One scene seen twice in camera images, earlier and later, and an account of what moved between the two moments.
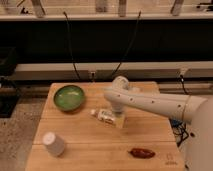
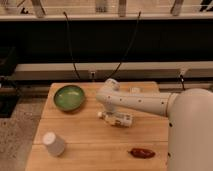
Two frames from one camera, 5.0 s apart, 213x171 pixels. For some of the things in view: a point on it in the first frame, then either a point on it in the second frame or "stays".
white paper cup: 54,144 stays
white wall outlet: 92,75 stays
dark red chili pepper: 141,153 stays
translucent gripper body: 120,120 -> 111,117
